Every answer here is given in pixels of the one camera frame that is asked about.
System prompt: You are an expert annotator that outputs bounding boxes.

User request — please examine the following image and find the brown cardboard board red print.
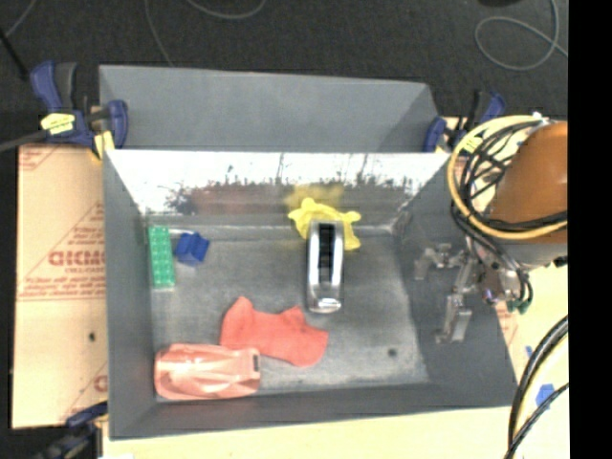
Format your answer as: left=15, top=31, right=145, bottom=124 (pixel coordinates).
left=10, top=142, right=110, bottom=429

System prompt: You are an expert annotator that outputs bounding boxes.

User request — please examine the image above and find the blue folded piece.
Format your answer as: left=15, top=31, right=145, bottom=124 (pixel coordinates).
left=172, top=231, right=211, bottom=268

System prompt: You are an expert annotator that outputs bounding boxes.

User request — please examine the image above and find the yellow cloth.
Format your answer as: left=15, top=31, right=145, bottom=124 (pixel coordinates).
left=286, top=197, right=362, bottom=253

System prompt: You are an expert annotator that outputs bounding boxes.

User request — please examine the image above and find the red cloth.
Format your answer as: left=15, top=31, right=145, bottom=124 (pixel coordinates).
left=219, top=295, right=331, bottom=368

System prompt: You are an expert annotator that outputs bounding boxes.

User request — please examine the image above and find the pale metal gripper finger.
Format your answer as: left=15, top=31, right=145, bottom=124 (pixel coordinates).
left=433, top=294, right=475, bottom=346
left=413, top=244, right=469, bottom=282

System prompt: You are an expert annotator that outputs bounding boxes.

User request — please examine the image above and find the grey metal bin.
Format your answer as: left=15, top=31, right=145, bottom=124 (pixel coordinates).
left=98, top=64, right=520, bottom=439

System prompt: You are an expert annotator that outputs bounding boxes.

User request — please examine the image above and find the green studded block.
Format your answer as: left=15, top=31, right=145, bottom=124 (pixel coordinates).
left=146, top=224, right=178, bottom=292

